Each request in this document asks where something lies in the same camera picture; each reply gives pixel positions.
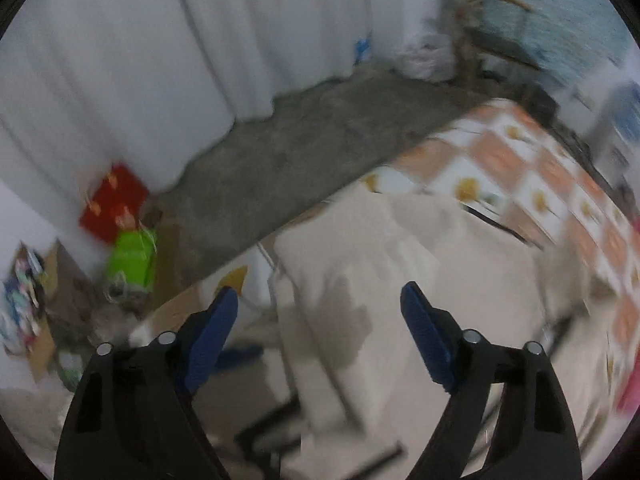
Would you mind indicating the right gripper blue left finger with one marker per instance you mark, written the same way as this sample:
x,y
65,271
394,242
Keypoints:
x,y
206,342

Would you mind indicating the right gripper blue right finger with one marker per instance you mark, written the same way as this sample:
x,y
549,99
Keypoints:
x,y
434,333

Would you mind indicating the beige zip jacket black trim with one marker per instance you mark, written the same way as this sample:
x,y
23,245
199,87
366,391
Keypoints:
x,y
323,298

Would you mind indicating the green paper bag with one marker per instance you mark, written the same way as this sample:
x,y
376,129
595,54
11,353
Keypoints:
x,y
132,261

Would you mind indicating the red gift bag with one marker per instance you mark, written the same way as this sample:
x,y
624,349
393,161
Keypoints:
x,y
114,206

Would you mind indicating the cardboard box with clutter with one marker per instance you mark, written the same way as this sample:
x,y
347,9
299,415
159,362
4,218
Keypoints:
x,y
46,308

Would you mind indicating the tiled pattern bed sheet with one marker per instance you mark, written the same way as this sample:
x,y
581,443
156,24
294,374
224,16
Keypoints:
x,y
499,164

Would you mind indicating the grey curtain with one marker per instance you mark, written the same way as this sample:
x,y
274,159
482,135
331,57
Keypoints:
x,y
152,84

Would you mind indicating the blue water dispenser bottle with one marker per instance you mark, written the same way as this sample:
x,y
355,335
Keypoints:
x,y
614,139

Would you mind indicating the white plastic bag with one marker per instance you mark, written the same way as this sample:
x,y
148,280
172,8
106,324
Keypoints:
x,y
429,57

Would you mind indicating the wooden chair dark seat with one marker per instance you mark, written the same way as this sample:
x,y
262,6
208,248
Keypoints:
x,y
481,29

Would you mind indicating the small blue packet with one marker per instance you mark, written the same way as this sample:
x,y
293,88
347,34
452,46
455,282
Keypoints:
x,y
363,50

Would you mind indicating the teal floral hanging cloth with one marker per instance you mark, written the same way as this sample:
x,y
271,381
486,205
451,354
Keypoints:
x,y
570,37

